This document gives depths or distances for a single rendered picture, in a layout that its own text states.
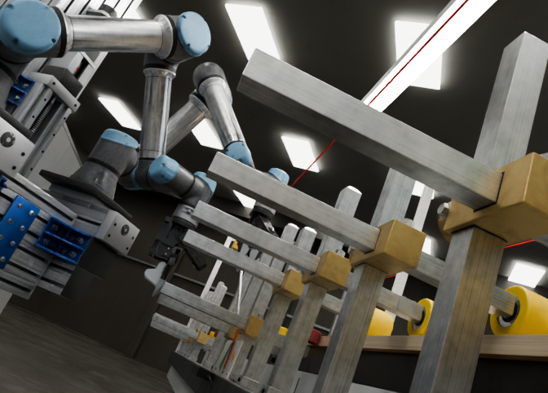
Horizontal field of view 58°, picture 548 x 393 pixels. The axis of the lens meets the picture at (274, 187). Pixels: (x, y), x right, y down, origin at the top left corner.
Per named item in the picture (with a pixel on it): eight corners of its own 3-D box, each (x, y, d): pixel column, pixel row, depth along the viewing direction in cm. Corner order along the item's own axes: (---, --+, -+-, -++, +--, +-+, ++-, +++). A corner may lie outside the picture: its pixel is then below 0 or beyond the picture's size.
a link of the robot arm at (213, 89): (213, 42, 172) (258, 155, 150) (220, 64, 181) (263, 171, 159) (181, 55, 171) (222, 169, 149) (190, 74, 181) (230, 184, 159)
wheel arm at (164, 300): (155, 304, 152) (161, 291, 154) (155, 305, 155) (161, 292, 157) (280, 360, 156) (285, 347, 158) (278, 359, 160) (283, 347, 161)
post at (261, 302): (223, 380, 131) (289, 221, 148) (221, 378, 134) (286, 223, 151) (235, 385, 131) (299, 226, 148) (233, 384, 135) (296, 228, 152)
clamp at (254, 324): (245, 333, 129) (252, 315, 130) (236, 333, 141) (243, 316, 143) (263, 342, 129) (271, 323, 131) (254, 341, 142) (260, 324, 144)
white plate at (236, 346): (225, 378, 123) (241, 340, 127) (213, 372, 148) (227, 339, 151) (227, 379, 124) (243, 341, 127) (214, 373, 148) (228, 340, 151)
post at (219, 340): (203, 366, 178) (251, 253, 194) (201, 365, 183) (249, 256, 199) (214, 371, 179) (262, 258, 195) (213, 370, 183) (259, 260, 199)
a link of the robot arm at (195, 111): (97, 161, 170) (210, 62, 182) (115, 181, 183) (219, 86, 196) (117, 182, 165) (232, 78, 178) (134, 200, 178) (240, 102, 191)
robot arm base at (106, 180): (56, 176, 154) (73, 150, 158) (84, 198, 167) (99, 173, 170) (93, 187, 148) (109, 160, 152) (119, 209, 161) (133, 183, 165)
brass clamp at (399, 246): (379, 250, 63) (391, 215, 64) (340, 265, 75) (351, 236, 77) (421, 271, 63) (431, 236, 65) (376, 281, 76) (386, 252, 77)
